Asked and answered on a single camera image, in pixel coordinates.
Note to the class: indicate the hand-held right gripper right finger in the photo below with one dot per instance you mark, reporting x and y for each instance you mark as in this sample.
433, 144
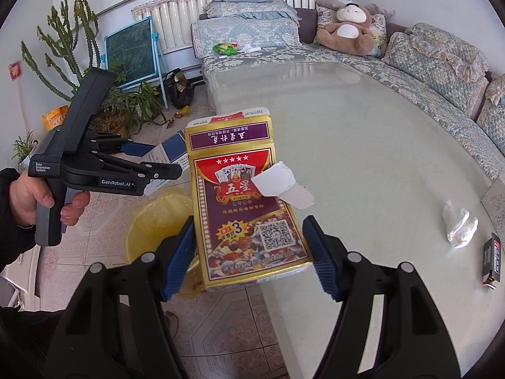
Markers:
321, 256

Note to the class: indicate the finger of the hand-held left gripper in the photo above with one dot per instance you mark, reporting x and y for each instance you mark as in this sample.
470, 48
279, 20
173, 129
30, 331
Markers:
136, 149
158, 171

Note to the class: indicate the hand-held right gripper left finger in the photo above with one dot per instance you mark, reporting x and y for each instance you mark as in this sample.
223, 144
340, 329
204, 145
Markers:
179, 260

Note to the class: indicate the white and blue milk carton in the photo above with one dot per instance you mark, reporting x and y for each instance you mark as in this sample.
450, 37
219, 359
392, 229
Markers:
173, 154

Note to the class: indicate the trash bin with yellow bag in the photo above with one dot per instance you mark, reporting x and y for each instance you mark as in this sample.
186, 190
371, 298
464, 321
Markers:
154, 225

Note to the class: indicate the gold playing card box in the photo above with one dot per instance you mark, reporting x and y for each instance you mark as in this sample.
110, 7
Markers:
236, 213

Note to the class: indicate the person's left forearm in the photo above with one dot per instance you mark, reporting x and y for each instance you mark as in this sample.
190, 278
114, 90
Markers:
12, 241

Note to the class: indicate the person's left hand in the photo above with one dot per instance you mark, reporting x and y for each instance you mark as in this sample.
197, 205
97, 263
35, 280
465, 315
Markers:
27, 195

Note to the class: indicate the orange bag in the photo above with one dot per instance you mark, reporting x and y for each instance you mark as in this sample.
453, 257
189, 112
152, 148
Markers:
55, 118

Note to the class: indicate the leafy potted plant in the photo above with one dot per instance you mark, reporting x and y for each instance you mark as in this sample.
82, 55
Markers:
122, 106

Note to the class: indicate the wrappers on floor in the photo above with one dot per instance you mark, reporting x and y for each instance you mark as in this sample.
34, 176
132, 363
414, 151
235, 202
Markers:
179, 115

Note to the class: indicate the small plant in white pot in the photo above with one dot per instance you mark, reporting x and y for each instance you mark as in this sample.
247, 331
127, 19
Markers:
25, 150

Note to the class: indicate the dark shoe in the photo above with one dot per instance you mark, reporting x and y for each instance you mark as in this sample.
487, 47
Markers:
171, 323

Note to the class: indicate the black bag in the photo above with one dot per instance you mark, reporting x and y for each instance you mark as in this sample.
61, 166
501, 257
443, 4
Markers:
179, 89

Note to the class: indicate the tall potted cactus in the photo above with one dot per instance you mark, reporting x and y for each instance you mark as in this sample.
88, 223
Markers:
75, 39

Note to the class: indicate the blue framed chalkboard easel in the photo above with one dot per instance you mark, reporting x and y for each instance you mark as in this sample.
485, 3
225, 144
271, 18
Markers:
130, 55

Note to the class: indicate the cream coffee table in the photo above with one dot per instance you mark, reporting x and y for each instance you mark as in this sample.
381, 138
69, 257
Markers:
374, 146

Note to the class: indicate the green snack packet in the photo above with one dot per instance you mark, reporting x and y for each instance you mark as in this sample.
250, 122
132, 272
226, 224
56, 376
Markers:
225, 49

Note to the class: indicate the crumpled white tissue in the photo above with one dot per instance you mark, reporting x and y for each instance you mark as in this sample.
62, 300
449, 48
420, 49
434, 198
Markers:
459, 225

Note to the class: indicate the white cabinet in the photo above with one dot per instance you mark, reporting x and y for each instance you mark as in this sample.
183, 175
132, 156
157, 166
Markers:
12, 284

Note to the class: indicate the small black box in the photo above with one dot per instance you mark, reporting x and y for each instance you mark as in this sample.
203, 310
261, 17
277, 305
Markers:
493, 260

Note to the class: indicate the dark cloth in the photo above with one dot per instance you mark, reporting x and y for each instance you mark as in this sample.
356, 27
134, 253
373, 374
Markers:
23, 339

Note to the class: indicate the floral covered sofa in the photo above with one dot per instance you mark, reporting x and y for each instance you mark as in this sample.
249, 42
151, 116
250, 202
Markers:
434, 75

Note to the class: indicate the brown teddy bear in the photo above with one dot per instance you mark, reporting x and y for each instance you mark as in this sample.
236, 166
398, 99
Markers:
351, 31

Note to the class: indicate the red wall ornament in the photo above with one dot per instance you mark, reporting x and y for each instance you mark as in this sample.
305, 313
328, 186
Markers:
15, 71

